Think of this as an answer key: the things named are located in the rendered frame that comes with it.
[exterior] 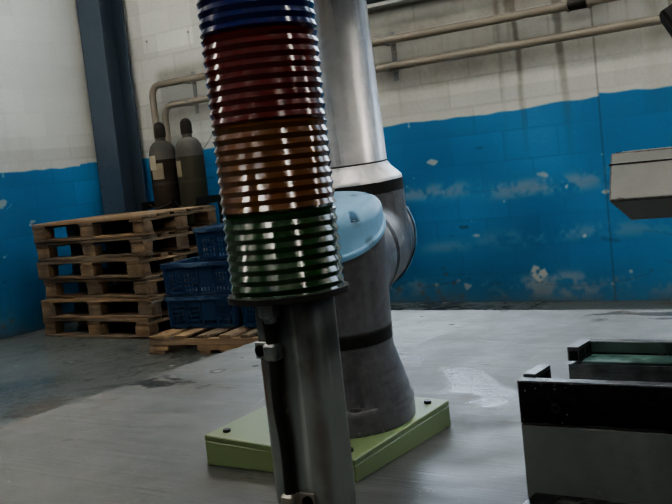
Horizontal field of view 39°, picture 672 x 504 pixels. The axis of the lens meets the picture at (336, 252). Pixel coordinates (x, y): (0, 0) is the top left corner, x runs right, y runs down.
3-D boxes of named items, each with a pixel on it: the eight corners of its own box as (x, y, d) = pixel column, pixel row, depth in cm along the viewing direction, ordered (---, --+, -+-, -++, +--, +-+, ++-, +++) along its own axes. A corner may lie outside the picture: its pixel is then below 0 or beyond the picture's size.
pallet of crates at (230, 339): (366, 326, 641) (353, 209, 634) (310, 353, 570) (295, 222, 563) (217, 329, 695) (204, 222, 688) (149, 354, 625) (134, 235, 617)
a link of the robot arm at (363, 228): (264, 340, 96) (250, 207, 94) (302, 310, 109) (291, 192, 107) (380, 338, 93) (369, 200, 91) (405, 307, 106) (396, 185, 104)
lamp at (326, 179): (358, 200, 50) (349, 115, 50) (291, 212, 45) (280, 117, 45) (268, 208, 54) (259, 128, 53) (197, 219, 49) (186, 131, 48)
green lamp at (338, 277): (367, 285, 51) (358, 200, 50) (301, 305, 46) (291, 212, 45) (278, 287, 54) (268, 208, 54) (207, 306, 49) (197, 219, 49)
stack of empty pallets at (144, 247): (233, 316, 754) (219, 203, 746) (154, 339, 683) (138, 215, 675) (123, 316, 826) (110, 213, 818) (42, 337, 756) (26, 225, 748)
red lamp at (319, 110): (349, 115, 50) (339, 28, 50) (280, 117, 45) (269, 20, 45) (259, 128, 53) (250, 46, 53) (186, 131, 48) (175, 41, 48)
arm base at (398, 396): (244, 429, 100) (235, 337, 98) (327, 388, 112) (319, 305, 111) (365, 448, 91) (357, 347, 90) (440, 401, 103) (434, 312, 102)
